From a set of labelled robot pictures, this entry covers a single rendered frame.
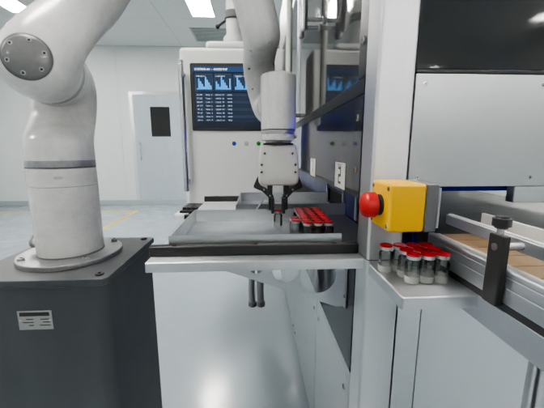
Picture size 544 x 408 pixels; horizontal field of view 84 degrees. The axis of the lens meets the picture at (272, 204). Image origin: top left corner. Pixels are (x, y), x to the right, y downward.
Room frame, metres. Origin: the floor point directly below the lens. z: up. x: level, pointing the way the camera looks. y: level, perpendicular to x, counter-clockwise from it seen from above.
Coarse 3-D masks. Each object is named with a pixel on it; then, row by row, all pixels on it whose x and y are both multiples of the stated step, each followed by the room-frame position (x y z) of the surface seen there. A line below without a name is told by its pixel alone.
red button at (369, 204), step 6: (366, 192) 0.46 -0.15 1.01; (372, 192) 0.46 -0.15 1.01; (360, 198) 0.47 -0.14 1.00; (366, 198) 0.45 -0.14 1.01; (372, 198) 0.45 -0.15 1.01; (378, 198) 0.45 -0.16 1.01; (360, 204) 0.46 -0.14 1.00; (366, 204) 0.45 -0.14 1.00; (372, 204) 0.44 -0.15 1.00; (378, 204) 0.44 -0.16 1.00; (360, 210) 0.46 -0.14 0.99; (366, 210) 0.45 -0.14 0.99; (372, 210) 0.44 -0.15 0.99; (378, 210) 0.44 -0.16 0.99; (366, 216) 0.45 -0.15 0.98; (372, 216) 0.45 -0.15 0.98
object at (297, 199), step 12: (300, 192) 1.18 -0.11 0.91; (312, 192) 1.18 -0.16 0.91; (324, 192) 1.18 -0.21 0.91; (240, 204) 0.91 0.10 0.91; (252, 204) 0.91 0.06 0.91; (264, 204) 0.91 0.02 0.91; (276, 204) 0.92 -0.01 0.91; (288, 204) 0.92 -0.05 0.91; (300, 204) 0.92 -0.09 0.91; (312, 204) 0.92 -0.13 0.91; (324, 204) 0.92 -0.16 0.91; (336, 204) 0.93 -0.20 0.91
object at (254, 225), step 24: (192, 216) 0.77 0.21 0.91; (216, 216) 0.82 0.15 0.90; (240, 216) 0.83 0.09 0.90; (264, 216) 0.83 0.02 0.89; (288, 216) 0.83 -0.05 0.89; (168, 240) 0.56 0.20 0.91; (192, 240) 0.57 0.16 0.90; (216, 240) 0.57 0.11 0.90; (240, 240) 0.57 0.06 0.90; (264, 240) 0.57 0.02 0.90; (288, 240) 0.58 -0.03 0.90; (312, 240) 0.58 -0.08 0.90; (336, 240) 0.58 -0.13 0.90
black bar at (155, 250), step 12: (156, 252) 0.54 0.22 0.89; (168, 252) 0.54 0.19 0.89; (180, 252) 0.54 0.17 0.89; (192, 252) 0.55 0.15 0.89; (204, 252) 0.55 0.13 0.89; (216, 252) 0.55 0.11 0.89; (228, 252) 0.55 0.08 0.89; (240, 252) 0.55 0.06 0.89; (252, 252) 0.55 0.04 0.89; (264, 252) 0.55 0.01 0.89; (276, 252) 0.55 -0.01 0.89; (288, 252) 0.56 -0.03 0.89; (300, 252) 0.56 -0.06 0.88; (312, 252) 0.56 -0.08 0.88; (324, 252) 0.56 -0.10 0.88; (336, 252) 0.56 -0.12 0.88; (348, 252) 0.56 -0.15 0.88
